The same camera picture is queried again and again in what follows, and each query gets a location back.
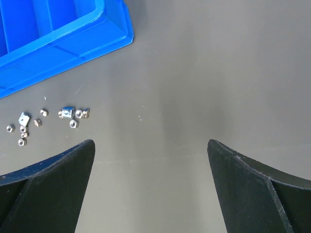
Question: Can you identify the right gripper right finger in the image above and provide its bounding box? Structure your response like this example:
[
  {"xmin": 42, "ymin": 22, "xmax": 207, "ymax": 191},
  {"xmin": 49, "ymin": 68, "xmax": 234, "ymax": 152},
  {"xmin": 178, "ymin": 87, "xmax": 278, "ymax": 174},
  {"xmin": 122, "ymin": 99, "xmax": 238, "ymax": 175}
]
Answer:
[{"xmin": 207, "ymin": 139, "xmax": 311, "ymax": 233}]

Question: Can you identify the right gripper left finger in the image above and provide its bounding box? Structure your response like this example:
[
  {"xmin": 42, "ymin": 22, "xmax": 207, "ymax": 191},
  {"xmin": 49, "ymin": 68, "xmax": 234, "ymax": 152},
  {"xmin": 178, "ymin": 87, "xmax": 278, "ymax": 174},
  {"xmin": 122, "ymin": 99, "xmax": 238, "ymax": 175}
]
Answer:
[{"xmin": 0, "ymin": 139, "xmax": 95, "ymax": 233}]

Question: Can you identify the silver hex nut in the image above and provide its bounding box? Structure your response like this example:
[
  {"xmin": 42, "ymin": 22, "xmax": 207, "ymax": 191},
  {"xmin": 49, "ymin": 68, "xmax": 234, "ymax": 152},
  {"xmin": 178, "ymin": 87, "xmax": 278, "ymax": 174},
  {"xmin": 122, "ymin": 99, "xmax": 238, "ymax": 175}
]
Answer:
[{"xmin": 6, "ymin": 118, "xmax": 42, "ymax": 147}]

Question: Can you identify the silver t-nut left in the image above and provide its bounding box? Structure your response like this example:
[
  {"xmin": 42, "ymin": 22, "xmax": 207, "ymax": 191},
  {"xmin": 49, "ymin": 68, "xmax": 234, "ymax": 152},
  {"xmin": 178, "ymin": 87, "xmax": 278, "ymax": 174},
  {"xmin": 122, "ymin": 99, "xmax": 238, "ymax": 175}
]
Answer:
[{"xmin": 18, "ymin": 112, "xmax": 31, "ymax": 126}]

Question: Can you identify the small silver nut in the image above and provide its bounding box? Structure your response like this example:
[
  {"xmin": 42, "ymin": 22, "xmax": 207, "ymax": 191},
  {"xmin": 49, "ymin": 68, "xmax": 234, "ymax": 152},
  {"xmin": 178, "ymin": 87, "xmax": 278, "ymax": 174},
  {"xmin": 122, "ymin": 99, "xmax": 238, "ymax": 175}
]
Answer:
[{"xmin": 40, "ymin": 109, "xmax": 49, "ymax": 117}]

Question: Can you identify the blue plastic divided bin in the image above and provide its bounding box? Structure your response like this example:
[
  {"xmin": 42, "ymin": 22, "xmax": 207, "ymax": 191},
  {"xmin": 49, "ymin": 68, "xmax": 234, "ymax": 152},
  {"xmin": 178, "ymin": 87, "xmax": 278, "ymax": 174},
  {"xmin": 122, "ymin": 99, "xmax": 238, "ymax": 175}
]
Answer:
[{"xmin": 0, "ymin": 0, "xmax": 134, "ymax": 98}]

